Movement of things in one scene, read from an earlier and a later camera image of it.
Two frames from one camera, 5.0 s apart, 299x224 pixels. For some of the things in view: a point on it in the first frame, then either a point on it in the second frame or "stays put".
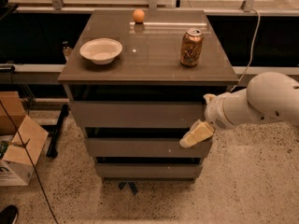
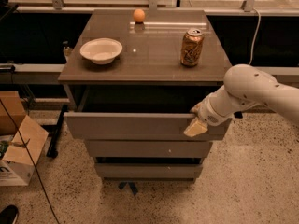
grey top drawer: [139, 114] → [140, 126]
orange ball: [138, 15] stays put
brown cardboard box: [13, 105] stays put
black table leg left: [52, 130] stays put
